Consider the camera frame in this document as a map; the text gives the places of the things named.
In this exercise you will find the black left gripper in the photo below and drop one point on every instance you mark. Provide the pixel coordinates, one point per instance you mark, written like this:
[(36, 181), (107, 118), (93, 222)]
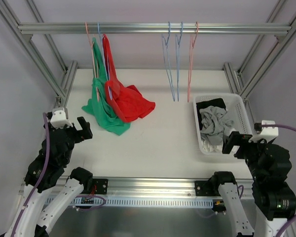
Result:
[(72, 131)]

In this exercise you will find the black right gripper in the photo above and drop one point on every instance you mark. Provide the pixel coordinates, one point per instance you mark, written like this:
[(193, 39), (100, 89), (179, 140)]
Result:
[(241, 144)]

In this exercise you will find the white tank top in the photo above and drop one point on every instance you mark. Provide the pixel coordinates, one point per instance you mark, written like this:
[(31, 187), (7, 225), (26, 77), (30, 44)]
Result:
[(211, 148)]

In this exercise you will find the grey tank top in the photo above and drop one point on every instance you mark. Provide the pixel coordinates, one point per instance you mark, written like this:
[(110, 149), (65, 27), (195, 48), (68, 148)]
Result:
[(216, 122)]

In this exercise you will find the black tank top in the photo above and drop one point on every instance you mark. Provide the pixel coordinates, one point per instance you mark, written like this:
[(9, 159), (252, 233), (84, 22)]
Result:
[(219, 102)]

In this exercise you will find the blue hanger of grey top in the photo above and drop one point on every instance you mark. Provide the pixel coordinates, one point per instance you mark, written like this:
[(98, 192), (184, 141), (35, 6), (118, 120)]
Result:
[(166, 59)]

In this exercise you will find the pink wire hanger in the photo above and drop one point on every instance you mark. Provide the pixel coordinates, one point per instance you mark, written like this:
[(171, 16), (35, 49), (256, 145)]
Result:
[(191, 49)]

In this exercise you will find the blue hanger of white top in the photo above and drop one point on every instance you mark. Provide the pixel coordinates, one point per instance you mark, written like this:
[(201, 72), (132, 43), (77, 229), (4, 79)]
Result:
[(178, 39)]

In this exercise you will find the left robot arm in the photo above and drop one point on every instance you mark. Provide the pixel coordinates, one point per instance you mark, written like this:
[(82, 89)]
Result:
[(33, 218)]

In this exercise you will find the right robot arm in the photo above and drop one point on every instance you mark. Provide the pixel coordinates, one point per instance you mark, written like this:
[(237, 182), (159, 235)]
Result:
[(269, 165)]

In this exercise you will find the green tank top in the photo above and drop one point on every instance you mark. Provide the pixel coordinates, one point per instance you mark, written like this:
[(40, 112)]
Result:
[(97, 104)]

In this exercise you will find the red tank top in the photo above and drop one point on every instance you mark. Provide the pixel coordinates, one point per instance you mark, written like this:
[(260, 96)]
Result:
[(127, 101)]

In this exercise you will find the blue hanger with red top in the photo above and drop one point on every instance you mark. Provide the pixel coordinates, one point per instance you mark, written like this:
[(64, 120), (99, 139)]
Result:
[(104, 59)]

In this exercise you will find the pink hanger with green top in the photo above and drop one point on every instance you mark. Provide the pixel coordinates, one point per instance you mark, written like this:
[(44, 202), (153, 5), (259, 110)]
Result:
[(92, 52)]

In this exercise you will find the white plastic basket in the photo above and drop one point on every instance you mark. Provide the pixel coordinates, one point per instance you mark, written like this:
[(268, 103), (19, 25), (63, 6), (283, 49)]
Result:
[(237, 111)]

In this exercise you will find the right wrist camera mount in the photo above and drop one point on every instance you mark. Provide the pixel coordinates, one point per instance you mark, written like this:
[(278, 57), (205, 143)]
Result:
[(265, 130)]

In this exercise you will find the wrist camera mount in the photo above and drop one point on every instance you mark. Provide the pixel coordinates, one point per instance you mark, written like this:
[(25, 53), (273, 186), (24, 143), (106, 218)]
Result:
[(58, 118), (265, 130)]

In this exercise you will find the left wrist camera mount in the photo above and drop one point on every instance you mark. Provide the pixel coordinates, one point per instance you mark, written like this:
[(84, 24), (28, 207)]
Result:
[(58, 118)]

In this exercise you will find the aluminium frame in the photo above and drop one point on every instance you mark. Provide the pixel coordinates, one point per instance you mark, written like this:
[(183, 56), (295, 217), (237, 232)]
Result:
[(159, 155)]

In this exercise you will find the white perforated cable duct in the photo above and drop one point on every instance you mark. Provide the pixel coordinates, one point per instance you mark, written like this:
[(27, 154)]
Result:
[(194, 202)]

